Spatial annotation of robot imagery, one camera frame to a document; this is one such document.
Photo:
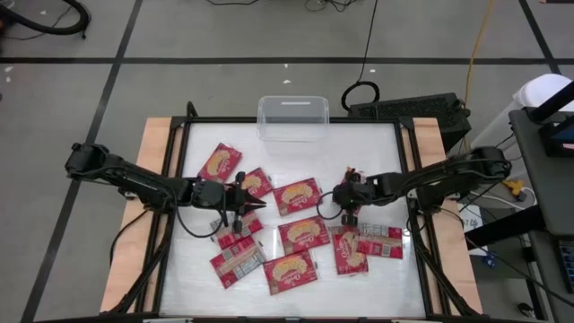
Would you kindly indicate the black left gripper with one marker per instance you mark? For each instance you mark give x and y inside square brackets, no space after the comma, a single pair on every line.
[240,202]

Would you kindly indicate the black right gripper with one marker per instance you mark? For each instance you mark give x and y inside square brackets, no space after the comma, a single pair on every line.
[365,188]

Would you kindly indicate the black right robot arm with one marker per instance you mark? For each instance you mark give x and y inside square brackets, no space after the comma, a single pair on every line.
[448,172]

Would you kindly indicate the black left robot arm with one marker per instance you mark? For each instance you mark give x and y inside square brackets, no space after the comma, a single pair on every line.
[134,178]

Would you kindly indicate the clear plastic bin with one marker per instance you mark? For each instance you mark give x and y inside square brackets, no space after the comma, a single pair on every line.
[291,121]

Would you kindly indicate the white paper sheet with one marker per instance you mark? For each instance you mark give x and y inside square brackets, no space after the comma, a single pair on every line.
[468,223]

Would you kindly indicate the yellow power plug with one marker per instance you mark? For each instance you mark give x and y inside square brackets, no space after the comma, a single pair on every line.
[513,185]

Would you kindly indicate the dark grey desk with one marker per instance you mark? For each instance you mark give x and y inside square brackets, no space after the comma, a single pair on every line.
[553,193]

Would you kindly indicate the black computer mouse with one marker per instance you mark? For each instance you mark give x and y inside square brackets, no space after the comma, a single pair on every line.
[524,308]

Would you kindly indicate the black keyboard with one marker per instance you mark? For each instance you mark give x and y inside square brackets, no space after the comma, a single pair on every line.
[567,264]

